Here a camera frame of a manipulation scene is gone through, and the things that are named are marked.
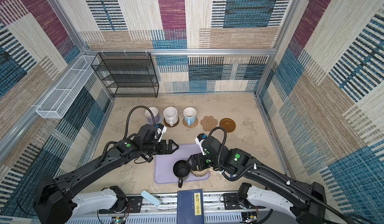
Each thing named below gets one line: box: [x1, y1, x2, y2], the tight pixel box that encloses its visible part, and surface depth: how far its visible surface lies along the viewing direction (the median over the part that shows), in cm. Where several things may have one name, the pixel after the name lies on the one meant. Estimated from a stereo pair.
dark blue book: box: [176, 189, 205, 224], surface depth 73 cm
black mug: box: [173, 159, 191, 189], surface depth 78 cm
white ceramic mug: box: [163, 106, 178, 127], surface depth 99 cm
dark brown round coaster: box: [219, 118, 236, 133], surface depth 105 cm
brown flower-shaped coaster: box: [200, 115, 218, 132], surface depth 107 cm
